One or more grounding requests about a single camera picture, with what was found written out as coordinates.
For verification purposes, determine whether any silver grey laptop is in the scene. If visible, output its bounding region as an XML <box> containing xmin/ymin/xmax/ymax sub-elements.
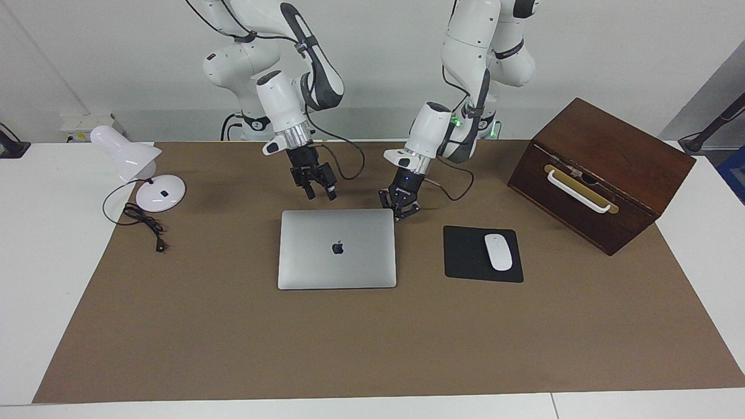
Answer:
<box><xmin>278</xmin><ymin>209</ymin><xmax>398</xmax><ymax>290</ymax></box>

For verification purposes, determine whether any black mouse pad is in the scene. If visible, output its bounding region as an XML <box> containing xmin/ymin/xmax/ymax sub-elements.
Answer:
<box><xmin>443</xmin><ymin>225</ymin><xmax>524</xmax><ymax>283</ymax></box>

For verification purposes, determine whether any white computer mouse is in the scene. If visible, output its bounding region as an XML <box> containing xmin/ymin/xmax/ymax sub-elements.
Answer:
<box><xmin>484</xmin><ymin>233</ymin><xmax>513</xmax><ymax>272</ymax></box>

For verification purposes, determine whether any brown table mat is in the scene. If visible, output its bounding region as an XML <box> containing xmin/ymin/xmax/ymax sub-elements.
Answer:
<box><xmin>32</xmin><ymin>140</ymin><xmax>745</xmax><ymax>404</ymax></box>

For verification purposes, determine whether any white desk lamp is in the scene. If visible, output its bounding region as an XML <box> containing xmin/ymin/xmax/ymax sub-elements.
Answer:
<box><xmin>90</xmin><ymin>125</ymin><xmax>187</xmax><ymax>226</ymax></box>

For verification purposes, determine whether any dark brown wooden box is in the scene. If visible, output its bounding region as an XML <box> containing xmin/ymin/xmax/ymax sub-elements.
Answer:
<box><xmin>507</xmin><ymin>97</ymin><xmax>697</xmax><ymax>257</ymax></box>

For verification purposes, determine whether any black table clamp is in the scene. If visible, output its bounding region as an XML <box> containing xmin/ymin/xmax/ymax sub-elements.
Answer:
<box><xmin>0</xmin><ymin>123</ymin><xmax>31</xmax><ymax>159</ymax></box>

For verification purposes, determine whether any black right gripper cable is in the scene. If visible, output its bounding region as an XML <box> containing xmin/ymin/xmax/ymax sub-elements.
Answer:
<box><xmin>303</xmin><ymin>105</ymin><xmax>367</xmax><ymax>181</ymax></box>

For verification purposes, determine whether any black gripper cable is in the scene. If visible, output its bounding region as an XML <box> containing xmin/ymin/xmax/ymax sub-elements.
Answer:
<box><xmin>303</xmin><ymin>105</ymin><xmax>367</xmax><ymax>181</ymax></box>
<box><xmin>428</xmin><ymin>154</ymin><xmax>475</xmax><ymax>203</ymax></box>

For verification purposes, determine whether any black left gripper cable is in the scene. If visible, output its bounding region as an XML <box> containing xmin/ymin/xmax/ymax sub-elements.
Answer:
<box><xmin>428</xmin><ymin>154</ymin><xmax>475</xmax><ymax>203</ymax></box>

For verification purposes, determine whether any black lamp power cable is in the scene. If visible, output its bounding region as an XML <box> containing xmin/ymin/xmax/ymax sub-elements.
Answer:
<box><xmin>122</xmin><ymin>202</ymin><xmax>168</xmax><ymax>253</ymax></box>

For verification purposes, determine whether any white box handle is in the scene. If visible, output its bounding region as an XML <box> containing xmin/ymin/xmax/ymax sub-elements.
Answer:
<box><xmin>547</xmin><ymin>169</ymin><xmax>613</xmax><ymax>214</ymax></box>

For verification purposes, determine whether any brass box handle plate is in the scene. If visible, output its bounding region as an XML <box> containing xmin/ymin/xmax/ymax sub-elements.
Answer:
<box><xmin>544</xmin><ymin>164</ymin><xmax>619</xmax><ymax>215</ymax></box>

